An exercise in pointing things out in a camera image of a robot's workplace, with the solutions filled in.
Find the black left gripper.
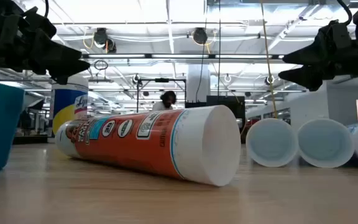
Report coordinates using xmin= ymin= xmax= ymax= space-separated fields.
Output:
xmin=0 ymin=0 xmax=91 ymax=85

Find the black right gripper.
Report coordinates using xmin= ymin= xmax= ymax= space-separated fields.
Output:
xmin=277 ymin=39 xmax=358 ymax=92

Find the orange sealant tube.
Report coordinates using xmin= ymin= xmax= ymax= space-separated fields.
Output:
xmin=55 ymin=105 xmax=241 ymax=187

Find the Lysol wipes canister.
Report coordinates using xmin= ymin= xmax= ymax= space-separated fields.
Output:
xmin=50 ymin=74 xmax=89 ymax=136

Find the black computer case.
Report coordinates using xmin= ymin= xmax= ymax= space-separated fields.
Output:
xmin=206 ymin=95 xmax=246 ymax=131

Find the person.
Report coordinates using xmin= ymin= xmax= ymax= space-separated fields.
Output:
xmin=152 ymin=90 xmax=177 ymax=112

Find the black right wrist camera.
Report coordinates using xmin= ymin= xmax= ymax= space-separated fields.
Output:
xmin=320 ymin=19 xmax=354 ymax=47

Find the yellow cable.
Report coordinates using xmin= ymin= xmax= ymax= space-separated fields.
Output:
xmin=259 ymin=0 xmax=278 ymax=119

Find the black ceiling cable reel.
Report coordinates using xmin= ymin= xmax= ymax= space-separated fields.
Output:
xmin=192 ymin=27 xmax=209 ymax=45
xmin=93 ymin=27 xmax=117 ymax=54

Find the black table frame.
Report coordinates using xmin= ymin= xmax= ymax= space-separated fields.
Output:
xmin=12 ymin=134 xmax=48 ymax=144

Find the black hanging cable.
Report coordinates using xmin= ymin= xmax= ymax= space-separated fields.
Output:
xmin=218 ymin=0 xmax=222 ymax=97

